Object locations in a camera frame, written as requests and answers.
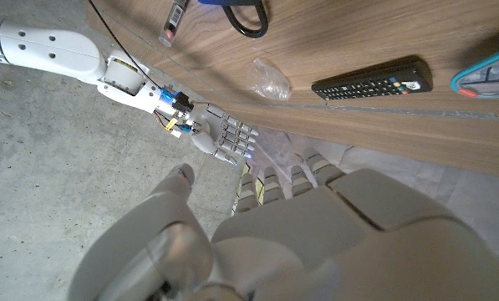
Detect black TV remote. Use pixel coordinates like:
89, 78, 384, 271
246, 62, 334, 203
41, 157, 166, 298
310, 56, 434, 101

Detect grey tape outline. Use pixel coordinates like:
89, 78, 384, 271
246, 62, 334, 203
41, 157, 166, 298
106, 12, 499, 122

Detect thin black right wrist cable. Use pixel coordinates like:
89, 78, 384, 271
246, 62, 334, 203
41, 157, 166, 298
88, 0, 165, 91

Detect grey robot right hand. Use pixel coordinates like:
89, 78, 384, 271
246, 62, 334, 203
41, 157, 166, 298
188, 102, 261, 166

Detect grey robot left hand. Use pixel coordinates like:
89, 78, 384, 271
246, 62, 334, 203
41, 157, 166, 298
67, 145, 499, 301

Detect clear drinking glass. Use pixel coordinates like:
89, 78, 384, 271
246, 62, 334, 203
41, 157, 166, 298
247, 57, 293, 102

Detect grey combination lock box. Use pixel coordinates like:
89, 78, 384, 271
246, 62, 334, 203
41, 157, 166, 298
197, 0, 270, 39

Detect teal toy flip phone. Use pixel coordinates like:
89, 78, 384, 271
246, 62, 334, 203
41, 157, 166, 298
450, 43, 499, 99

